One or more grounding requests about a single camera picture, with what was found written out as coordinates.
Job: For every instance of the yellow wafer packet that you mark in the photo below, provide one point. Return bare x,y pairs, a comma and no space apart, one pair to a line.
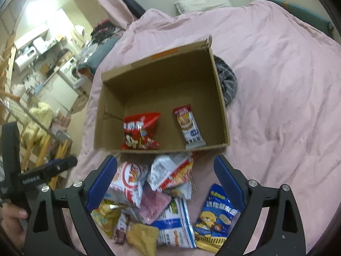
143,238

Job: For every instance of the white kitchen cabinet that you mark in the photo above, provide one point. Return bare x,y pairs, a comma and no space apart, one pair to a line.
57,93

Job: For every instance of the white red ring snack bag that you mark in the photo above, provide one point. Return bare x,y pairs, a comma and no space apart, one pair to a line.
127,185

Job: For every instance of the red cartoon snack bag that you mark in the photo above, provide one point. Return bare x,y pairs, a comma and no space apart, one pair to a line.
139,130

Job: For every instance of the white pillow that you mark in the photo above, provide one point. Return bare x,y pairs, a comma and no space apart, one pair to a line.
187,6

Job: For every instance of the grey striped cloth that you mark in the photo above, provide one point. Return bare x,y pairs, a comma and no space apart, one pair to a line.
227,78

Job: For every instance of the white red barcode snack bag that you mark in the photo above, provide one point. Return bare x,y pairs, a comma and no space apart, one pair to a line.
170,170

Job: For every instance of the pink snack packet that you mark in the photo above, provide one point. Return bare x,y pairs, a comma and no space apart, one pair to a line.
153,203

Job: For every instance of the wooden drying rack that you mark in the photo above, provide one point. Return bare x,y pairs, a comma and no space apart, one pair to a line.
57,143

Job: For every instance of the teal bolster cushion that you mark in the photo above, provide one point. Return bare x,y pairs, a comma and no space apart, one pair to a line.
307,16

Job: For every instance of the person's left hand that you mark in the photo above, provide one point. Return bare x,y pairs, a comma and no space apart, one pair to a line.
11,217

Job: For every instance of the dark clothes pile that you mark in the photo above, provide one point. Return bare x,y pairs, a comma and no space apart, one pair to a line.
103,30

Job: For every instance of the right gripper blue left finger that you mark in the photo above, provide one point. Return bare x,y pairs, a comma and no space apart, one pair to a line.
97,183

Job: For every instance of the brown cardboard box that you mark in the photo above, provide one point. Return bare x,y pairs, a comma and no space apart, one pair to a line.
185,75

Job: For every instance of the white washing machine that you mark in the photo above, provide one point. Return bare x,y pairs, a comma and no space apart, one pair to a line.
69,73

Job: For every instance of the white water heater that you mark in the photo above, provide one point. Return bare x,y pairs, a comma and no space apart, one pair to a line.
25,59

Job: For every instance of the yellow garment on rack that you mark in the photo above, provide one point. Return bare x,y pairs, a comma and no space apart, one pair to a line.
44,114

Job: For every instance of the blue yellow duck snack bag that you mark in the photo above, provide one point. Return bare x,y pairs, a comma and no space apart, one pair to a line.
215,220

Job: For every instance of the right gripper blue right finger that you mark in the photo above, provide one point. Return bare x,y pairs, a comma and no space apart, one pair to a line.
232,181

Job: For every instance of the pink bed duvet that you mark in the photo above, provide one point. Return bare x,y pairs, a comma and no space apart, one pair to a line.
285,118

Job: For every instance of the yellow green snack bag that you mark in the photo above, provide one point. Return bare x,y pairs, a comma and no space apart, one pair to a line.
106,216

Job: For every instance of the white blue snack bag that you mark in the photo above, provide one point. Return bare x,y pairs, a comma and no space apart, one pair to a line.
175,227

